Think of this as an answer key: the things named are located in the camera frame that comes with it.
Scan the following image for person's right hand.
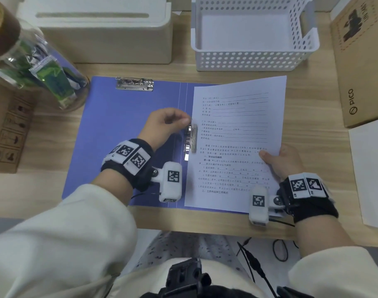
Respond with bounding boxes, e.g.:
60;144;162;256
258;145;306;180

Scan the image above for person's left hand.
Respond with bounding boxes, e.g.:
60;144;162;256
138;108;193;150

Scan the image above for metal side lever clip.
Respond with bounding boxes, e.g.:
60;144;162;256
183;119;199;161

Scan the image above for printed paper sheet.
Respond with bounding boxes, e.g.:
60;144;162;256
184;76;288;215

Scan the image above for person's left forearm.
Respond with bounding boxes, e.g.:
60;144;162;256
0;166;138;298

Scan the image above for person's right forearm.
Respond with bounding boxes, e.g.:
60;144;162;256
288;212;378;298

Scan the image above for metal top clip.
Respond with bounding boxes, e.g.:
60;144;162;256
115;77;155;92

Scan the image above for blue file folder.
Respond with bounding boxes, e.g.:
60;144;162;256
62;76;289;212

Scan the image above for black marker wristband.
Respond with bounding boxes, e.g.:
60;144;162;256
100;138;155;191
277;173;339;223

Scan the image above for white perforated plastic basket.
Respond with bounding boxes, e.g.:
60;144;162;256
190;0;320;72

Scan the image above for white slotted box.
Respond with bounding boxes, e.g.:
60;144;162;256
20;0;174;65

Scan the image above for blank white paper stack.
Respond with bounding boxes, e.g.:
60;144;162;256
348;117;378;229

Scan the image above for flat brown cardboard box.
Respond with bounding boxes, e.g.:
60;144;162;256
329;0;378;129

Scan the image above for clear glass jar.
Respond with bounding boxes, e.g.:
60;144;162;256
0;0;91;114

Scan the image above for green packets in jar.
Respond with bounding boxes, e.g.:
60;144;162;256
7;40;84;110

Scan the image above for cardboard box with handling symbols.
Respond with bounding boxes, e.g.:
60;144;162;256
0;79;38;174

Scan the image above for brown jar lid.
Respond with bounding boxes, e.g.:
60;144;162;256
0;0;22;41

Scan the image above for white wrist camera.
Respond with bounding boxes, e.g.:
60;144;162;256
248;187;286;227
150;162;183;203

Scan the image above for looped black cable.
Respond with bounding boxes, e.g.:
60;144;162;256
272;239;299;263

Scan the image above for black cable with connector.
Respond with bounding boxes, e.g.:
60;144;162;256
237;237;278;297

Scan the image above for black chest mount device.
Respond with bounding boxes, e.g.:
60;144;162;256
157;257;213;298

